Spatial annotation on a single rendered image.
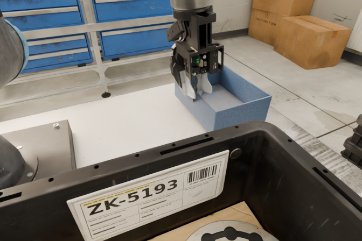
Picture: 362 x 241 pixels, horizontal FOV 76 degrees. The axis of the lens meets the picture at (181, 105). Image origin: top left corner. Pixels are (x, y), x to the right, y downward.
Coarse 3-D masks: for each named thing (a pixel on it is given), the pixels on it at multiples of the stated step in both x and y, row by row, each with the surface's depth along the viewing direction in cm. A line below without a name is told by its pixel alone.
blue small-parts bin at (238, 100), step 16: (192, 80) 64; (208, 80) 67; (224, 80) 66; (240, 80) 60; (176, 96) 63; (208, 96) 63; (224, 96) 63; (240, 96) 61; (256, 96) 56; (192, 112) 56; (208, 112) 49; (224, 112) 47; (240, 112) 49; (256, 112) 52; (208, 128) 50
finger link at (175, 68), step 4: (172, 56) 47; (172, 60) 47; (172, 64) 47; (176, 64) 47; (172, 68) 47; (176, 68) 47; (180, 68) 48; (172, 72) 48; (176, 72) 48; (176, 76) 49; (176, 80) 50; (180, 80) 49; (180, 84) 50
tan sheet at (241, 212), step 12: (240, 204) 25; (216, 216) 24; (228, 216) 24; (240, 216) 24; (252, 216) 24; (180, 228) 23; (192, 228) 23; (156, 240) 22; (168, 240) 22; (180, 240) 22
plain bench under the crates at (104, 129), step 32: (128, 96) 67; (160, 96) 67; (0, 128) 55; (96, 128) 55; (128, 128) 55; (160, 128) 55; (192, 128) 55; (288, 128) 55; (96, 160) 47; (320, 160) 47
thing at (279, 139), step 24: (168, 144) 18; (192, 144) 18; (216, 144) 18; (288, 144) 18; (96, 168) 16; (120, 168) 16; (144, 168) 17; (312, 168) 16; (0, 192) 14; (24, 192) 14; (48, 192) 14; (72, 192) 15; (336, 192) 14; (360, 216) 13
